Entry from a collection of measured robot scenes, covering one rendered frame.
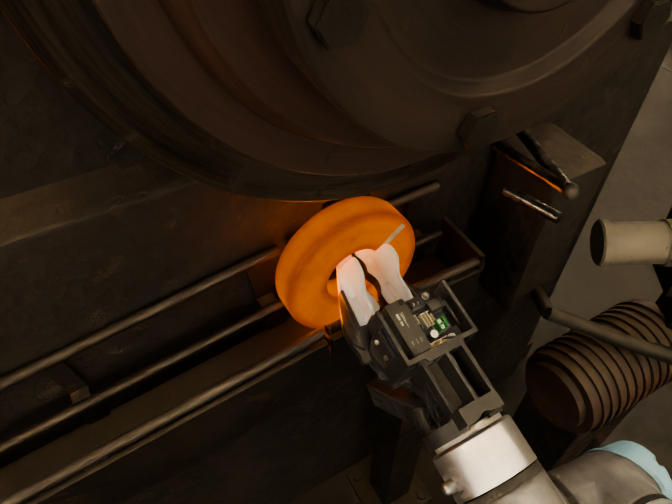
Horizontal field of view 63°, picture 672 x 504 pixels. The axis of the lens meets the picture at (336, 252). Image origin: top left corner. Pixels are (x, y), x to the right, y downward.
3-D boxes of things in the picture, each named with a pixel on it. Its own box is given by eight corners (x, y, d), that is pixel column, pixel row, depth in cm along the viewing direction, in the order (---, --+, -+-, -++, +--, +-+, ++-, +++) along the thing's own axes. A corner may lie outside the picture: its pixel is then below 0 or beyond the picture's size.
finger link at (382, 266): (378, 204, 52) (430, 283, 49) (367, 236, 57) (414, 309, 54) (350, 215, 51) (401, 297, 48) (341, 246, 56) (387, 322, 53)
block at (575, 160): (458, 266, 81) (492, 131, 63) (499, 246, 83) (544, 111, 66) (506, 318, 75) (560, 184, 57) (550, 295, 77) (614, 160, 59)
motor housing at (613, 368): (463, 477, 115) (531, 337, 76) (541, 428, 122) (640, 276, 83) (505, 536, 108) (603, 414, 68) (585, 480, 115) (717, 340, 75)
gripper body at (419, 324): (442, 271, 47) (526, 395, 43) (417, 310, 55) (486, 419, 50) (367, 306, 45) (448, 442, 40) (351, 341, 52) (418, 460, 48)
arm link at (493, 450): (513, 464, 49) (439, 511, 46) (483, 418, 51) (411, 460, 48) (553, 450, 42) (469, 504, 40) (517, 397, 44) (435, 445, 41)
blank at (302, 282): (329, 323, 65) (344, 343, 63) (242, 287, 53) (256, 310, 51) (420, 228, 63) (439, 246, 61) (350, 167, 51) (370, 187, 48)
